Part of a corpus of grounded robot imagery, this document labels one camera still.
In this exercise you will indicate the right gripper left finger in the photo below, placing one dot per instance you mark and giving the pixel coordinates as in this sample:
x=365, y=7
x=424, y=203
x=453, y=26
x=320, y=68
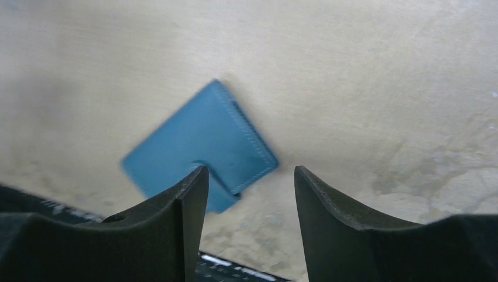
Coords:
x=116, y=241

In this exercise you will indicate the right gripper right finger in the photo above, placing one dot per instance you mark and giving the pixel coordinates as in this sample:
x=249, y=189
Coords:
x=346, y=240

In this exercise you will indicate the blue card holder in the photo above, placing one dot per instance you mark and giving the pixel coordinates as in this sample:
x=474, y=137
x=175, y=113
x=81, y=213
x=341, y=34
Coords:
x=209, y=130

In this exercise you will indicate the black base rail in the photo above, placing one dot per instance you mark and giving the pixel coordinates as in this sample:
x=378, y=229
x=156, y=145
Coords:
x=116, y=241

